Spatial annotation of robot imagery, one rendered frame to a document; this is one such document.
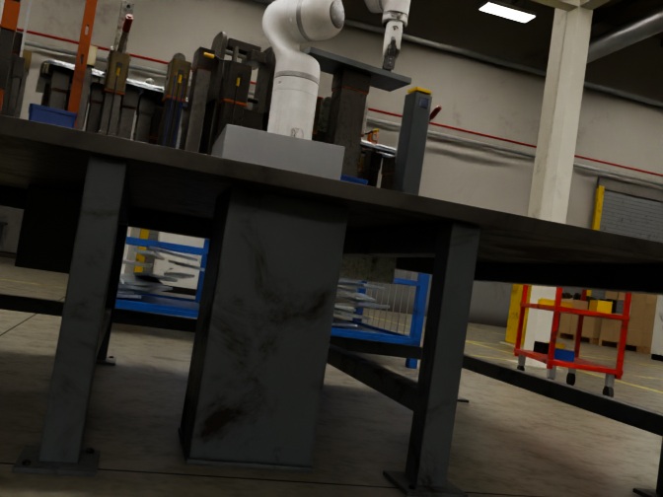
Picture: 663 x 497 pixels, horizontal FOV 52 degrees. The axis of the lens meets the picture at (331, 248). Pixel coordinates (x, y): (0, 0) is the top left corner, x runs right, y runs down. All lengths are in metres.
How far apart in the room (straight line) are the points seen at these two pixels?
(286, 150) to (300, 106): 0.19
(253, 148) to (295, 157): 0.10
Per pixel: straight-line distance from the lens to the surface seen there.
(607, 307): 4.52
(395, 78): 2.26
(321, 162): 1.65
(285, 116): 1.78
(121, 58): 2.17
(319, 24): 1.84
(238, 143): 1.62
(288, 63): 1.83
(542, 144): 9.87
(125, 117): 2.29
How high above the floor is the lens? 0.46
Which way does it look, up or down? 3 degrees up
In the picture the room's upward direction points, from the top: 8 degrees clockwise
